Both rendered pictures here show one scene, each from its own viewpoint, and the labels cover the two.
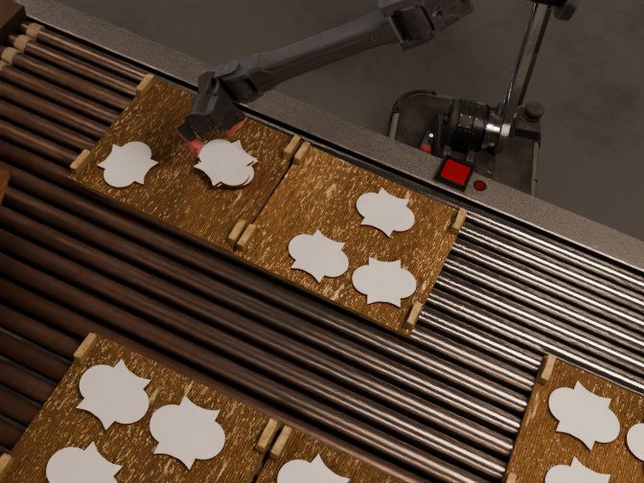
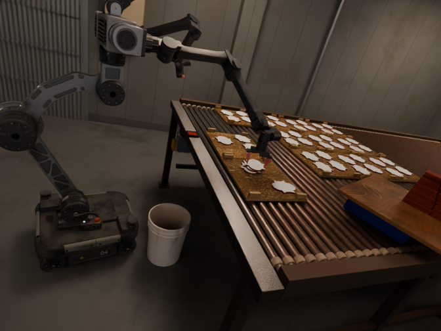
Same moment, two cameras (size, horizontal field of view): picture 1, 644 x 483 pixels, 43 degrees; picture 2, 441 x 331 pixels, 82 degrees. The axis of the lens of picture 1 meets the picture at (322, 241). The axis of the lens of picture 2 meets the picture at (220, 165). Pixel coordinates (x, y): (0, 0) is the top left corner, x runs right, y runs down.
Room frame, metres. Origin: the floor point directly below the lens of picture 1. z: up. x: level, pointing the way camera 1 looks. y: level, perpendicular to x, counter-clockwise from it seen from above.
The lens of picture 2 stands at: (2.16, 1.15, 1.56)
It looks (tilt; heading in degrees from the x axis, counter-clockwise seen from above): 26 degrees down; 230
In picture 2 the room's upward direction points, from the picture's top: 15 degrees clockwise
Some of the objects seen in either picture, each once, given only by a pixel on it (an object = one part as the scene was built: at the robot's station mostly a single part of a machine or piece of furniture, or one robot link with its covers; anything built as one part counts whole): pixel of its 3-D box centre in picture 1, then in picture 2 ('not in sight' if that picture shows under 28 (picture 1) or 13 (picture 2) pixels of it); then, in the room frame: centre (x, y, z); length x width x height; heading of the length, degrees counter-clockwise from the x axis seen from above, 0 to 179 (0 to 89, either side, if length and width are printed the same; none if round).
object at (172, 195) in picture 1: (189, 160); (260, 177); (1.16, 0.33, 0.93); 0.41 x 0.35 x 0.02; 74
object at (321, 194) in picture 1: (353, 235); (235, 146); (1.03, -0.07, 0.93); 0.41 x 0.35 x 0.02; 73
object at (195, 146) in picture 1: (199, 139); (264, 159); (1.15, 0.30, 1.02); 0.07 x 0.07 x 0.09; 52
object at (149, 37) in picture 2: not in sight; (148, 43); (1.67, -0.17, 1.45); 0.09 x 0.08 x 0.12; 87
